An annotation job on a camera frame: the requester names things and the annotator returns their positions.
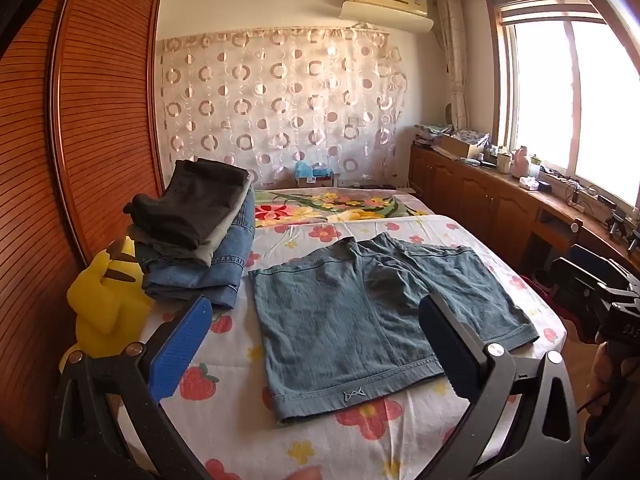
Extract folded black pants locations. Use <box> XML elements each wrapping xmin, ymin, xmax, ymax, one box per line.
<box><xmin>124</xmin><ymin>159</ymin><xmax>251</xmax><ymax>250</ymax></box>

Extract wooden slatted wardrobe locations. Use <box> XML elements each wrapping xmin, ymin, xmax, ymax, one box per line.
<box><xmin>0</xmin><ymin>0</ymin><xmax>166</xmax><ymax>456</ymax></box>

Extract folded grey-green pants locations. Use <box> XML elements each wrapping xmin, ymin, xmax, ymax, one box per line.
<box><xmin>127</xmin><ymin>180</ymin><xmax>253</xmax><ymax>267</ymax></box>

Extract yellow plush toy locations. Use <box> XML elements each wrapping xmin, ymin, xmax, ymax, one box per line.
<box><xmin>67</xmin><ymin>235</ymin><xmax>153</xmax><ymax>358</ymax></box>

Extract person's right forearm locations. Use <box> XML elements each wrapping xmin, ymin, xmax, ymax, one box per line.
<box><xmin>582</xmin><ymin>395</ymin><xmax>640</xmax><ymax>480</ymax></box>

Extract bed with floral sheet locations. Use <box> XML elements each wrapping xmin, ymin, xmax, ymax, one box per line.
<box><xmin>60</xmin><ymin>215</ymin><xmax>568</xmax><ymax>480</ymax></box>

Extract sheer circle-patterned curtain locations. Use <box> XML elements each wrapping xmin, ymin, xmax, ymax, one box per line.
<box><xmin>157</xmin><ymin>27</ymin><xmax>408</xmax><ymax>191</ymax></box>

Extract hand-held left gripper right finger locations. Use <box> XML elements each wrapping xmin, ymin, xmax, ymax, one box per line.
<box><xmin>417</xmin><ymin>292</ymin><xmax>583</xmax><ymax>480</ymax></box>

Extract folded blue jeans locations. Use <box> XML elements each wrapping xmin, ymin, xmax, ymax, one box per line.
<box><xmin>137</xmin><ymin>192</ymin><xmax>257</xmax><ymax>309</ymax></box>

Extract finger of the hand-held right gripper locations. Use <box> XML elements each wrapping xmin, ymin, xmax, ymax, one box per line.
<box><xmin>551</xmin><ymin>257</ymin><xmax>617</xmax><ymax>307</ymax></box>

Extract bright floral quilt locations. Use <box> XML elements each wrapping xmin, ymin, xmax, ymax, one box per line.
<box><xmin>254</xmin><ymin>187</ymin><xmax>430</xmax><ymax>228</ymax></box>

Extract pink bottle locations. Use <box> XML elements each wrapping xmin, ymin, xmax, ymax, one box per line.
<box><xmin>510</xmin><ymin>146</ymin><xmax>532</xmax><ymax>178</ymax></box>

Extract wooden side cabinet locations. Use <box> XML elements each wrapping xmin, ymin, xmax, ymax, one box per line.
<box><xmin>409</xmin><ymin>142</ymin><xmax>640</xmax><ymax>281</ymax></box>

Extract person's right hand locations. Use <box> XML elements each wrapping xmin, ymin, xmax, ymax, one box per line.
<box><xmin>585</xmin><ymin>342</ymin><xmax>622</xmax><ymax>417</ymax></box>

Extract white air conditioner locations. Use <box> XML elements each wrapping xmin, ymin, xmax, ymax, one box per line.
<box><xmin>340</xmin><ymin>0</ymin><xmax>435</xmax><ymax>33</ymax></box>

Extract patterned folded cloth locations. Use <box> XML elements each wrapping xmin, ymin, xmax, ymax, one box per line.
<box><xmin>414</xmin><ymin>122</ymin><xmax>491</xmax><ymax>147</ymax></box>

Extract pale window curtain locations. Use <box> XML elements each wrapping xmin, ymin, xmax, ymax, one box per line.
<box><xmin>435</xmin><ymin>0</ymin><xmax>468</xmax><ymax>133</ymax></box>

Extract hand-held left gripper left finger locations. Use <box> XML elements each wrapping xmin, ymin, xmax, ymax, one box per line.
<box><xmin>47</xmin><ymin>294</ymin><xmax>216</xmax><ymax>480</ymax></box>

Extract cardboard box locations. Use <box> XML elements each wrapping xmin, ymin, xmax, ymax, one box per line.
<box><xmin>439</xmin><ymin>135</ymin><xmax>483</xmax><ymax>158</ymax></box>

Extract wooden framed window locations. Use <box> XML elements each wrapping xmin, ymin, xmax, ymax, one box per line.
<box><xmin>482</xmin><ymin>0</ymin><xmax>640</xmax><ymax>221</ymax></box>

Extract teal denim short pants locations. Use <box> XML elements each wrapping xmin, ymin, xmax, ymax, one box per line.
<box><xmin>248</xmin><ymin>232</ymin><xmax>541</xmax><ymax>427</ymax></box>

